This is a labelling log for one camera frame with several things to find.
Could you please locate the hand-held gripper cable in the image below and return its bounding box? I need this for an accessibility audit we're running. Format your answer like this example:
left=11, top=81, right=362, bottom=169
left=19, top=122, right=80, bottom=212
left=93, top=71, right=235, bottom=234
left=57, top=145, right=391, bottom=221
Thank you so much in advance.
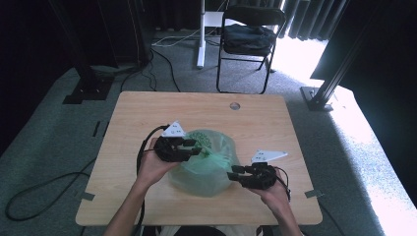
left=274, top=166, right=292, bottom=202
left=132, top=124, right=170, bottom=236

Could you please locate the green plastic bag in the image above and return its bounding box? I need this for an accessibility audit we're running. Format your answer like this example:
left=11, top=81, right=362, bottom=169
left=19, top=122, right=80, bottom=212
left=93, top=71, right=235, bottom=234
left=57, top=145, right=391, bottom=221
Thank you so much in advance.
left=167, top=128, right=241, bottom=199

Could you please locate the white floor cable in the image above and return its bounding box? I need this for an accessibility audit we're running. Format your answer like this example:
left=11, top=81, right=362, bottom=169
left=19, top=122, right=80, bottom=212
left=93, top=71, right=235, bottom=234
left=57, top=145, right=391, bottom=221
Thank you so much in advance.
left=150, top=28, right=227, bottom=47

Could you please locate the person's left hand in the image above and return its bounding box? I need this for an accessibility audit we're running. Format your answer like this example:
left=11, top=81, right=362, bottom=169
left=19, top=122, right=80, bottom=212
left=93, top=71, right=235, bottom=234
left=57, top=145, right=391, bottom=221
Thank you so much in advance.
left=135, top=137, right=180, bottom=191

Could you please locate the black metal profile stand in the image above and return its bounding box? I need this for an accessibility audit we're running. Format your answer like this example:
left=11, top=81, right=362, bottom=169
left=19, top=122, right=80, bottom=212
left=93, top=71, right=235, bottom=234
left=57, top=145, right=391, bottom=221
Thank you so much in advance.
left=299, top=13, right=378, bottom=112

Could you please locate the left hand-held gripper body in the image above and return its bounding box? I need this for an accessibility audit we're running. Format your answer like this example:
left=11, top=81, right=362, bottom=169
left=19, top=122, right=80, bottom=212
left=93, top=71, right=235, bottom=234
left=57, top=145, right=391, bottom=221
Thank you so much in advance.
left=153, top=120, right=187, bottom=163

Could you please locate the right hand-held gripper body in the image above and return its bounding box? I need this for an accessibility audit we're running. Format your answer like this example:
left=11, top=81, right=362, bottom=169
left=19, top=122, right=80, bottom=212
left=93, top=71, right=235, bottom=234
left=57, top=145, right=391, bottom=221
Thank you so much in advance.
left=244, top=149, right=289, bottom=191

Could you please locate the dark pleated curtain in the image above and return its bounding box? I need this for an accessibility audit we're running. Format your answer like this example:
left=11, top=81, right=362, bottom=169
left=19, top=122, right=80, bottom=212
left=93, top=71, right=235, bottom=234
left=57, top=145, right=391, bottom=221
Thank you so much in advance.
left=281, top=0, right=348, bottom=42

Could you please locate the black folding chair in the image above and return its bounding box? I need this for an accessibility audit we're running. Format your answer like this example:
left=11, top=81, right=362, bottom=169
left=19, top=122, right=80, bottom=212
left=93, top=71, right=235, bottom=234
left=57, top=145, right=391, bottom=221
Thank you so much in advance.
left=215, top=4, right=287, bottom=95

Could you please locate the black stand with base plate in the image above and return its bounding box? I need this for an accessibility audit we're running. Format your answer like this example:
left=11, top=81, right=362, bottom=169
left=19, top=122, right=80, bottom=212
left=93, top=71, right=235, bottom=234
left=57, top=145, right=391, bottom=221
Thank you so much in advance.
left=48, top=0, right=115, bottom=105

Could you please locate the person's right hand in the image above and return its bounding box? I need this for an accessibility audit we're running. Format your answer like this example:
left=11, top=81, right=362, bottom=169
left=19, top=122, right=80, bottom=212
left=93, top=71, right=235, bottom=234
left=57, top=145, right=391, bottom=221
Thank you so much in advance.
left=250, top=167, right=292, bottom=214

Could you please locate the thin black floor cable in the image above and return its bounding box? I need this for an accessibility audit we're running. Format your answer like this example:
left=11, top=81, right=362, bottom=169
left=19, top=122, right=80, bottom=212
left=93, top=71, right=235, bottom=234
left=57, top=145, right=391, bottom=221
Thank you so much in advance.
left=150, top=48, right=181, bottom=92

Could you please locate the dark backpack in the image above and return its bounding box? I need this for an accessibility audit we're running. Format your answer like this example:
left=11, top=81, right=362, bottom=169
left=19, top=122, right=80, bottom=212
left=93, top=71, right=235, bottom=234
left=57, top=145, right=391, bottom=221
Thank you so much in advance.
left=223, top=23, right=277, bottom=56

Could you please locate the white desk leg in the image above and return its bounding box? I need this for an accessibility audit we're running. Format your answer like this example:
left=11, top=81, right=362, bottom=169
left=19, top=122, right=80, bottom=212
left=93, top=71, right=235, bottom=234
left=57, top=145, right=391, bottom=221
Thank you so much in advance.
left=196, top=0, right=225, bottom=69

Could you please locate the looped black floor cable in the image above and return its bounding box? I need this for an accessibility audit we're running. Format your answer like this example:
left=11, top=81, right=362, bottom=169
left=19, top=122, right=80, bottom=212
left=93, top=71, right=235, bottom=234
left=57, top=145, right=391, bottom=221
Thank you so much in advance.
left=4, top=156, right=97, bottom=222

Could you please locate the right hand-held gripper cable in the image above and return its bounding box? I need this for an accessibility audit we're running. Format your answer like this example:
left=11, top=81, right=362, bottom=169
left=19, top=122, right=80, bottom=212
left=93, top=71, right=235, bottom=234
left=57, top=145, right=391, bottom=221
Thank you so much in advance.
left=274, top=166, right=292, bottom=202

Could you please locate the left hand-held gripper cable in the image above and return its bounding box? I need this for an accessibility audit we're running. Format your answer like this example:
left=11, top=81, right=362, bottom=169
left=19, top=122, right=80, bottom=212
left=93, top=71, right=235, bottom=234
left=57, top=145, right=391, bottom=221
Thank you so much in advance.
left=132, top=124, right=170, bottom=236

